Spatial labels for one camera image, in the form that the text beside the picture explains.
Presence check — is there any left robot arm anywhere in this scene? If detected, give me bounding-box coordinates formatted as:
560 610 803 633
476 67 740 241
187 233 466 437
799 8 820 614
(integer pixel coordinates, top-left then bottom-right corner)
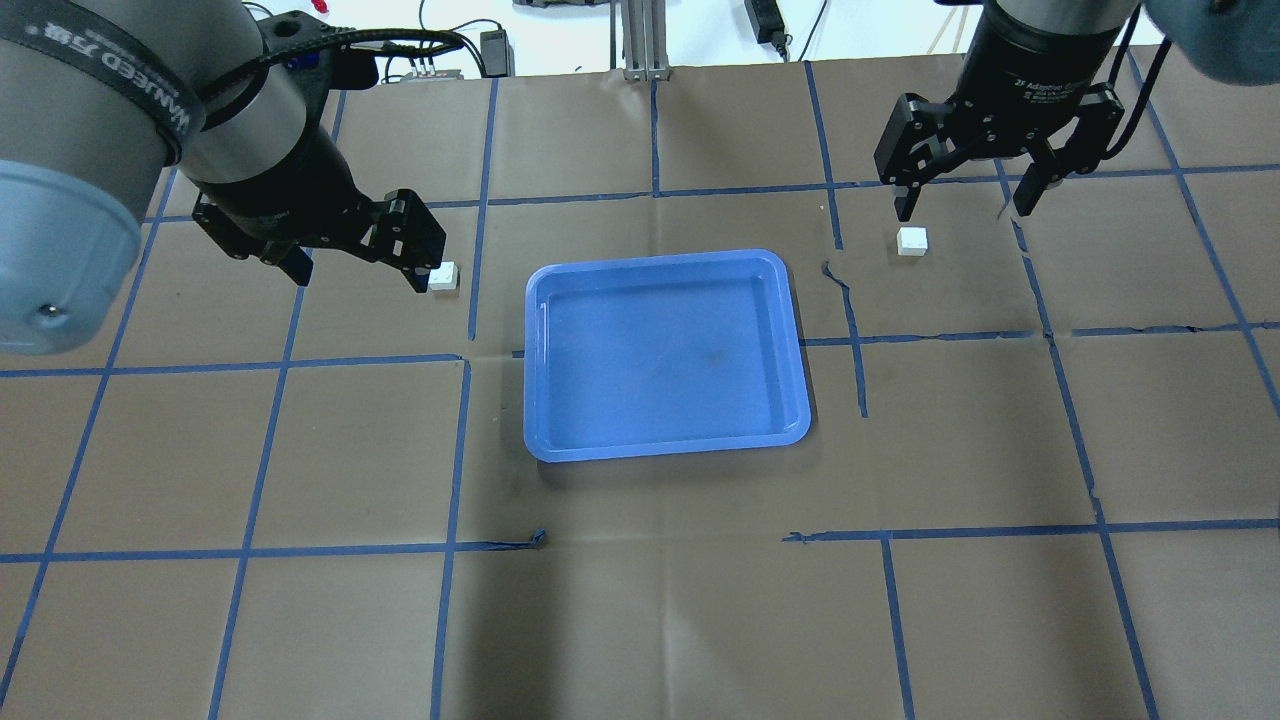
1 1 461 356

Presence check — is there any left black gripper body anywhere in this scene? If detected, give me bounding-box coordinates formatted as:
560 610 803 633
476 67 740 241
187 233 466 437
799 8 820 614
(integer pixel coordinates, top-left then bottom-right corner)
192 126 381 263

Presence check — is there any white block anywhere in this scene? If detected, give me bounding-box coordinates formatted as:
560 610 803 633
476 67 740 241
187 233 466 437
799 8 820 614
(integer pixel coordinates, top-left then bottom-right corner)
428 261 460 293
895 225 931 258

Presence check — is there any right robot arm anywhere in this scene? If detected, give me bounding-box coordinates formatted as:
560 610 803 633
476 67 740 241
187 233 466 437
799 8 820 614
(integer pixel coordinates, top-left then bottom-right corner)
873 1 1279 222

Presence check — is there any brown paper table cover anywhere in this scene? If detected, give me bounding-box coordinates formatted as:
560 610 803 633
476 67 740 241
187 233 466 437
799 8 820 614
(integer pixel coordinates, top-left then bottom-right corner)
3 53 1279 719

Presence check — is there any aluminium frame post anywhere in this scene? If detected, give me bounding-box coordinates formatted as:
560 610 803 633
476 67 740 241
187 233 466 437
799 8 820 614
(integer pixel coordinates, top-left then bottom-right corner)
618 0 672 83

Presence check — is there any blue plastic tray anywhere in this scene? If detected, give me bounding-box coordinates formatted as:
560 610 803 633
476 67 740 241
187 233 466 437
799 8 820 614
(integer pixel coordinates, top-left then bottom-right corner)
524 249 812 462

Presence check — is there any black power adapter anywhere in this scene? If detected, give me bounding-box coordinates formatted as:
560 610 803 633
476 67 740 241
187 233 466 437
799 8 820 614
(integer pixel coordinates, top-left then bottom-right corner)
479 29 515 78

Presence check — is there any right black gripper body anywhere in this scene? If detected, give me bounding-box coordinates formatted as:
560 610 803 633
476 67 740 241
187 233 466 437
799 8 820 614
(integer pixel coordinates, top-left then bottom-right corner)
950 20 1111 159

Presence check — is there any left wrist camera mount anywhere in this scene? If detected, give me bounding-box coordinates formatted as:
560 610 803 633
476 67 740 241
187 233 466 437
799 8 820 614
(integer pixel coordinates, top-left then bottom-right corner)
255 12 340 95

